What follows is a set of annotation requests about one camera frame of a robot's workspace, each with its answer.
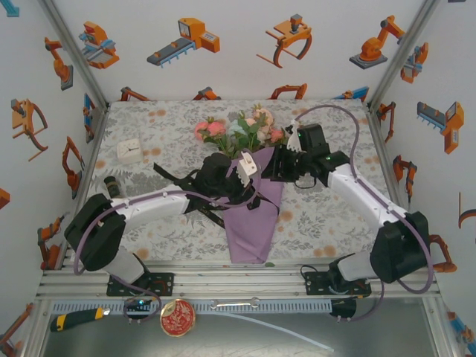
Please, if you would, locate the pink and purple wrapping paper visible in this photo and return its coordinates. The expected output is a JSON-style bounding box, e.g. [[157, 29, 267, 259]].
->
[[221, 147, 286, 266]]

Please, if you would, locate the teal artificial flower stem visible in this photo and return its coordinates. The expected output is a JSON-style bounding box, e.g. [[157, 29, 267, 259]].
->
[[227, 119, 254, 157]]

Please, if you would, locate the black ribbon with gold print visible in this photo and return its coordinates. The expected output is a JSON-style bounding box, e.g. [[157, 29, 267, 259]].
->
[[152, 161, 280, 230]]

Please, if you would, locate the grey floral tablecloth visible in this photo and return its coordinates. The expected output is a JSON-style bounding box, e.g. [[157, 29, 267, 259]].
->
[[68, 98, 412, 263]]

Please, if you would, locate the small white square clock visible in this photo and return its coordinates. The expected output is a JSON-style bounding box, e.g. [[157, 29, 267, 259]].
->
[[116, 138, 145, 165]]

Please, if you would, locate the small brown cylindrical bottle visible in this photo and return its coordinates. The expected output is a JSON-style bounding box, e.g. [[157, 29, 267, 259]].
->
[[103, 176, 123, 200]]

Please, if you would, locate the silver wrench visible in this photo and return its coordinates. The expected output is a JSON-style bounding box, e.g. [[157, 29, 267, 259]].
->
[[210, 297, 261, 309]]

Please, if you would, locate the thin white plastic tube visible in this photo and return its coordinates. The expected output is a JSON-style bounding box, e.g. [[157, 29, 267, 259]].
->
[[219, 311, 335, 353]]

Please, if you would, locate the round red and gold tin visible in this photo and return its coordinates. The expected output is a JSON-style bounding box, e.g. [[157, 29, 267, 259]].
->
[[159, 299, 197, 338]]

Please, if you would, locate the yellow and black utility knife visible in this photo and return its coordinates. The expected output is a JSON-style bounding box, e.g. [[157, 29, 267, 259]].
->
[[50, 306, 112, 333]]

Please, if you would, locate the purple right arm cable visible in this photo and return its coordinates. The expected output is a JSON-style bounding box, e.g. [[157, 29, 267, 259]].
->
[[292, 105, 435, 323]]

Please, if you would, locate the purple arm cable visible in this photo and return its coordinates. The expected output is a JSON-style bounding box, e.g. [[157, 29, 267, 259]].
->
[[73, 169, 261, 324], [292, 105, 435, 323]]

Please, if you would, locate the aluminium side rail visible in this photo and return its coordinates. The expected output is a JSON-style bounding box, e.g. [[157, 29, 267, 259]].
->
[[40, 103, 111, 271], [366, 103, 423, 268]]

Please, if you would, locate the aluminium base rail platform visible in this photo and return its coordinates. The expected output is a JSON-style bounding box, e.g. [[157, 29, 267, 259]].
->
[[35, 260, 442, 300]]

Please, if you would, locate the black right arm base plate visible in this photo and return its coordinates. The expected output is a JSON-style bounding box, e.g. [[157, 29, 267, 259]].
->
[[304, 271, 373, 297]]

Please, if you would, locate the grey slotted cable duct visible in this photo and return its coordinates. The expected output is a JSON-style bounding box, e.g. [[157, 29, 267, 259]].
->
[[51, 300, 332, 315]]

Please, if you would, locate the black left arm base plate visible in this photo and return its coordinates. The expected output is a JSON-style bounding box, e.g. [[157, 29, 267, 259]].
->
[[106, 271, 176, 298]]

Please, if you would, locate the aluminium frame post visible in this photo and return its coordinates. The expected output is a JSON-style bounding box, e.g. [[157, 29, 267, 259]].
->
[[366, 0, 443, 112], [36, 0, 111, 112]]

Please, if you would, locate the black controller board with cables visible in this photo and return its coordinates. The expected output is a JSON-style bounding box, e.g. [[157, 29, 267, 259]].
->
[[329, 298, 358, 324], [123, 296, 160, 325]]

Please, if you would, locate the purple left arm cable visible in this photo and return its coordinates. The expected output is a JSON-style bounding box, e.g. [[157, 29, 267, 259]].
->
[[73, 169, 261, 324]]

